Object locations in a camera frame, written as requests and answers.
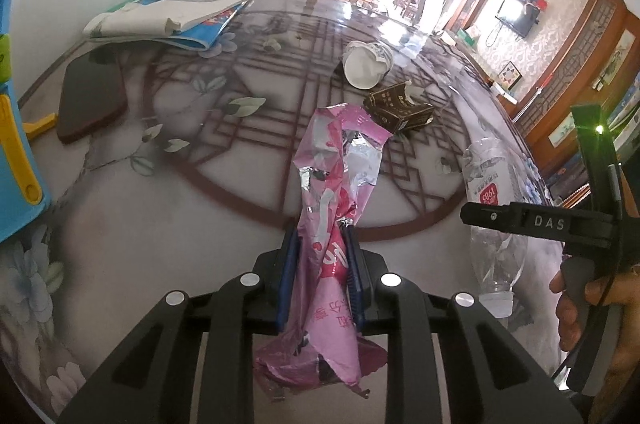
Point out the crushed white paper cup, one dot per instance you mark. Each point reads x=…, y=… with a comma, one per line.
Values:
x=365, y=66

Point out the blue booklet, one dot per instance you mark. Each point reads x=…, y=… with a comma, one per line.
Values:
x=205, y=35

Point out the green and white box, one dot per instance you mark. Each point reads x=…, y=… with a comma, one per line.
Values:
x=469, y=36

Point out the torn brown carton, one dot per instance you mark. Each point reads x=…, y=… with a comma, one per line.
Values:
x=395, y=109

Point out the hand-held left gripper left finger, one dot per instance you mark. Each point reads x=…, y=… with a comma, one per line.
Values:
x=287, y=269

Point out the framed wall painting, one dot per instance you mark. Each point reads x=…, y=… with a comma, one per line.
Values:
x=614, y=61

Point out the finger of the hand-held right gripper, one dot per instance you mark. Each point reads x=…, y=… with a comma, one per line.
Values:
x=487, y=218

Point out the torn pink foil wrapper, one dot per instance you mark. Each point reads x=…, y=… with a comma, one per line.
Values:
x=327, y=214

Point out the stack of papers and magazines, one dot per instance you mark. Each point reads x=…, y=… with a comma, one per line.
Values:
x=145, y=19

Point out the blue plastic toy case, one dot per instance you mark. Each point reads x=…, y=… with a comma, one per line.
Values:
x=12, y=194

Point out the colourful framed picture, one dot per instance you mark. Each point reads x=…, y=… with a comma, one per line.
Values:
x=511, y=73

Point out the yellow plastic piece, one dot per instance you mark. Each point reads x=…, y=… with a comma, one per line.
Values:
x=42, y=125

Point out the clear plastic bottle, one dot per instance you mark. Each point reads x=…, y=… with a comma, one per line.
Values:
x=487, y=174

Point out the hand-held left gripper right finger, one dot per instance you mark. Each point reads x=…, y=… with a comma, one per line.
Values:
x=355, y=276

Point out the person's right hand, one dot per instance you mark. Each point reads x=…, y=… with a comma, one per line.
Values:
x=567, y=314

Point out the dark brown pad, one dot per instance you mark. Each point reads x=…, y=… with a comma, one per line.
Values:
x=92, y=96

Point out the wall-mounted television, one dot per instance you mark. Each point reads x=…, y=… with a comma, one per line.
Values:
x=517, y=11

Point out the small paper scrap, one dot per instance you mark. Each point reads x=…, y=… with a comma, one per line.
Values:
x=272, y=44
x=443, y=166

